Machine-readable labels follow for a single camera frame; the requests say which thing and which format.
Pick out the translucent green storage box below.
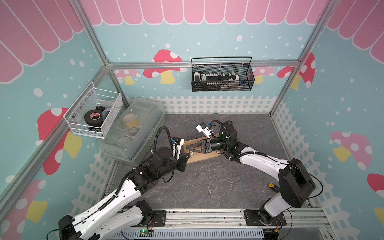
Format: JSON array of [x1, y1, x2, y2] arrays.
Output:
[[98, 99, 165, 167]]

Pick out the clear acrylic wall bin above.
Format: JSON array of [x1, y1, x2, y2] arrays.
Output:
[[64, 83, 123, 139]]

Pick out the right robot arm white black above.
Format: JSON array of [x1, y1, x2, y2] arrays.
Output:
[[189, 120, 318, 226]]

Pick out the black wire mesh basket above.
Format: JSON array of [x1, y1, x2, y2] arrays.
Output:
[[191, 57, 255, 92]]

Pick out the yellow black connector plug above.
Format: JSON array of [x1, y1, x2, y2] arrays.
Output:
[[269, 183, 281, 193]]

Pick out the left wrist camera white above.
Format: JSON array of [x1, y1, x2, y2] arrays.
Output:
[[172, 137, 185, 160]]

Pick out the wooden jewelry display stand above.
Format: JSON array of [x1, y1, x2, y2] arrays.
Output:
[[183, 137, 220, 164]]

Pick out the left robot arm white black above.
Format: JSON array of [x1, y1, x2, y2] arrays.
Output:
[[56, 139, 189, 240]]

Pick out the black tape roll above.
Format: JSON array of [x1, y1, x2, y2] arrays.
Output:
[[84, 110, 104, 128]]

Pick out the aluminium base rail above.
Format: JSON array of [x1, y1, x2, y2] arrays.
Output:
[[80, 208, 331, 240]]

